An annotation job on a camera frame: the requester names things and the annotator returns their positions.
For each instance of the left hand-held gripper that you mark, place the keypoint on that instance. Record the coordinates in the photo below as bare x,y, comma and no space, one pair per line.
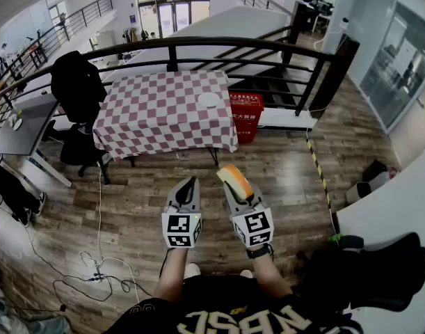
179,226

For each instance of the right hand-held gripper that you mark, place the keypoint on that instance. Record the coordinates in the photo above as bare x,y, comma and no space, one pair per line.
255,224

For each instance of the pale yellow cake slice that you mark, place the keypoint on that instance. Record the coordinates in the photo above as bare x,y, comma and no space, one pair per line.
234,181

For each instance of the white plate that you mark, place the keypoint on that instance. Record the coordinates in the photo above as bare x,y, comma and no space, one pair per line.
208,100

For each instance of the person's left forearm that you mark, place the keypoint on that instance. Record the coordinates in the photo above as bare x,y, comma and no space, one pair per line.
172,273

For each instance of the person's right forearm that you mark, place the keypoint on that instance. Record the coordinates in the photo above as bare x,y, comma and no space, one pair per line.
269,275

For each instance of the black wrist watch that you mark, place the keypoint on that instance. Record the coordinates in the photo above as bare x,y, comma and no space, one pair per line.
259,252

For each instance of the person's white shoe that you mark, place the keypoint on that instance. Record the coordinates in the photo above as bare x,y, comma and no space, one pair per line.
246,273
192,270

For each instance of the yellow black hazard tape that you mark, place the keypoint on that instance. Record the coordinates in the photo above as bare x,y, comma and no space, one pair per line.
318,167

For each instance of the red white checkered tablecloth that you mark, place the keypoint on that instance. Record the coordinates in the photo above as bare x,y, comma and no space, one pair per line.
163,117

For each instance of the red fire extinguisher box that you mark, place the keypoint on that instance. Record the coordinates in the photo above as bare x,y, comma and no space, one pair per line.
247,117

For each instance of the green small object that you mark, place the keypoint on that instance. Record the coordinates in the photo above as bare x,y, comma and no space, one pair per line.
335,238

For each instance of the person's black printed jersey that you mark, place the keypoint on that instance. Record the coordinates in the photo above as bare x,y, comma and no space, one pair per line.
215,304

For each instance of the white power strip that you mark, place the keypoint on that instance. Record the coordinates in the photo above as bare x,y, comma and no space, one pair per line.
98,271

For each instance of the black office chair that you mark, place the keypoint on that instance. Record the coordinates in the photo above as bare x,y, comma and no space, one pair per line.
80,148

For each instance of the black bag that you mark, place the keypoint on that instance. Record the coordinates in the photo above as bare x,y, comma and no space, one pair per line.
372,273

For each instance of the dark curved metal railing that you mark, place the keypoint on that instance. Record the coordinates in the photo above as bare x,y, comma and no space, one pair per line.
198,42

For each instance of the white counter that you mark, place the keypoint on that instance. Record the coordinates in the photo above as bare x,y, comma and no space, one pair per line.
400,221

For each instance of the grey desk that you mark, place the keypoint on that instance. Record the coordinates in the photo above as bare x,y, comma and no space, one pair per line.
28,131

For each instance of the white cabinet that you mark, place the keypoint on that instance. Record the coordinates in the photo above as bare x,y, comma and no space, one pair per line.
106,44

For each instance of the glass entrance door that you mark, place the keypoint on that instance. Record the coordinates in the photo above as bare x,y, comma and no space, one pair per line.
174,9

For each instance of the balcony metal railing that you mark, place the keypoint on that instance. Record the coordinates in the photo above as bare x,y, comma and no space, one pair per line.
59,26

